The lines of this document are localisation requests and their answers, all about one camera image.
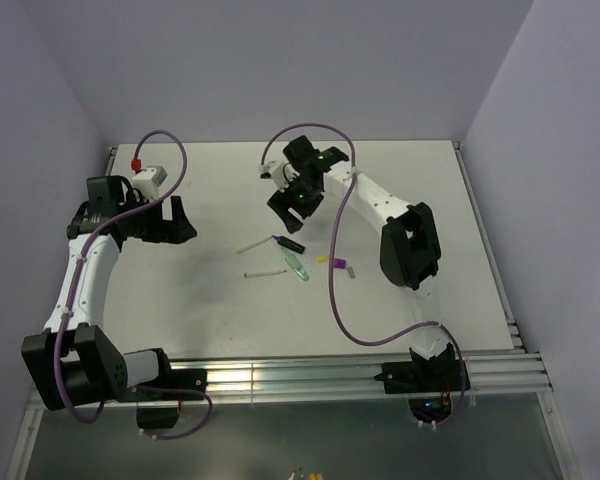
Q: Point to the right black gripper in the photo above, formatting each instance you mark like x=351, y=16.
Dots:
x=281, y=202

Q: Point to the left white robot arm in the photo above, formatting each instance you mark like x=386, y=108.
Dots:
x=72, y=362

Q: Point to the white grey-tip pen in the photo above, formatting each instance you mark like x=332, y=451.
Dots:
x=250, y=275

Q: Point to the white yellow-tip pen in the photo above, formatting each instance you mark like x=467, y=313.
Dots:
x=253, y=245

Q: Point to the green translucent marker pen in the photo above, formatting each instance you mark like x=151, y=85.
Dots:
x=295, y=265

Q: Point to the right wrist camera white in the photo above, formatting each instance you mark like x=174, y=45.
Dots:
x=274, y=171

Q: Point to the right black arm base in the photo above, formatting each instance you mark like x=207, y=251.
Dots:
x=437, y=378

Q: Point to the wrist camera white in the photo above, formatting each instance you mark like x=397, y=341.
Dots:
x=149, y=180
x=274, y=171

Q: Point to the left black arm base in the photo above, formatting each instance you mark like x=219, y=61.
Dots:
x=158, y=404

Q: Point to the black purple marker pen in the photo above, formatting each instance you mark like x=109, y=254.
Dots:
x=289, y=244

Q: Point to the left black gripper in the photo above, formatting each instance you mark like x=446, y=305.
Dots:
x=173, y=231

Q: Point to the aluminium rail frame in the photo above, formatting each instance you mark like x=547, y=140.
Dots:
x=289, y=390

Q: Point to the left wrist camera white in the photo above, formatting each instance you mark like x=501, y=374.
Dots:
x=149, y=180

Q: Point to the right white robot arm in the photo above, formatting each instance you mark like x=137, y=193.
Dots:
x=409, y=246

